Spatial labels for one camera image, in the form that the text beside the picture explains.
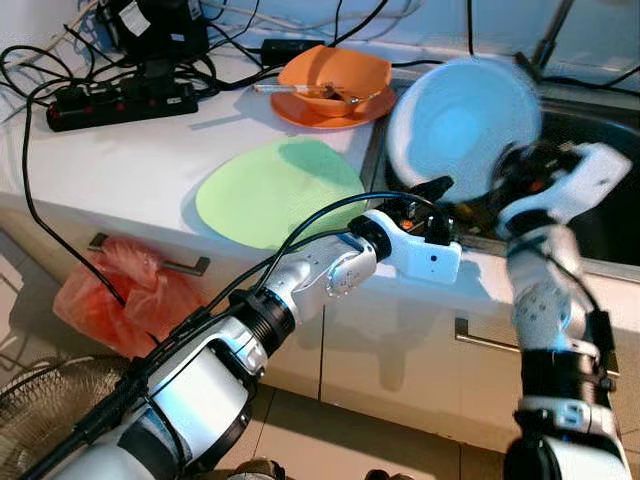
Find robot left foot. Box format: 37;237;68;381
225;455;286;480

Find long black hanging cable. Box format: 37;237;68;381
20;75;131;311

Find long metal drawer handle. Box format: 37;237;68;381
455;318;621;376

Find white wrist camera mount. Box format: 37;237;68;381
380;215;464;287
505;142;634;239

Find white kitchen cabinet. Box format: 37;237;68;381
0;215;640;456

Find green plate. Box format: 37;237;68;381
195;137;366;251

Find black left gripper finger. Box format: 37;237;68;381
407;176;454;206

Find metal handle holding bag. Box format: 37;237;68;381
88;232;211;278

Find white bowl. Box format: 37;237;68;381
385;57;546;206

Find red plastic bag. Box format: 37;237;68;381
52;237;206;359

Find white tipped wooden chopstick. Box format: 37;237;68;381
252;82;341;99

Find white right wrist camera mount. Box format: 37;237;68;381
505;142;634;239

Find black power strip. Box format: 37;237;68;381
45;78;198;133

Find stainless steel sink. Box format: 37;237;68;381
360;65;640;266

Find chrome sink faucet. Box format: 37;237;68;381
515;0;578;81

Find small black adapter brick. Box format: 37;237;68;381
260;38;326;66

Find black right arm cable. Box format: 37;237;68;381
570;255;616;401

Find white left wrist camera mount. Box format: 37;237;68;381
380;215;464;287

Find orange bowl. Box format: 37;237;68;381
278;45;393;104

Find large black power adapter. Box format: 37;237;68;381
105;0;211;56

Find black power cable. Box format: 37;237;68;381
465;0;477;59
545;78;640;98

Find orange plate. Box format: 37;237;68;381
270;88;396;129

